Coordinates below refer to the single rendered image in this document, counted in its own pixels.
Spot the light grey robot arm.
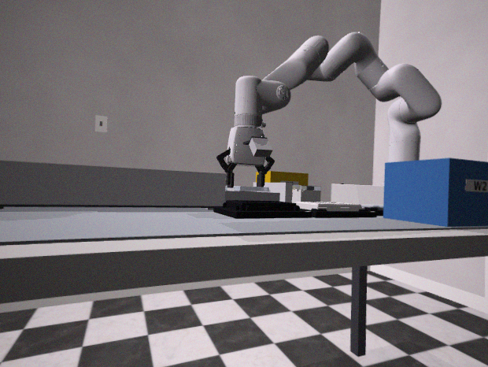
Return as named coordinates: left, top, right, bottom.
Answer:
left=235, top=32, right=442, bottom=162

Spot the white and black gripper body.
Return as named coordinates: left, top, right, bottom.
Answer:
left=227, top=124, right=265, bottom=166

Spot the yellow open-top box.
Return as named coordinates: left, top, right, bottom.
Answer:
left=264, top=171, right=309, bottom=185

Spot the blue open-top bin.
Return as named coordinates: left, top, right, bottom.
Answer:
left=383, top=158, right=488, bottom=227

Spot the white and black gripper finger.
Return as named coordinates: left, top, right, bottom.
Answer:
left=216, top=148, right=237, bottom=188
left=255, top=157, right=275, bottom=187

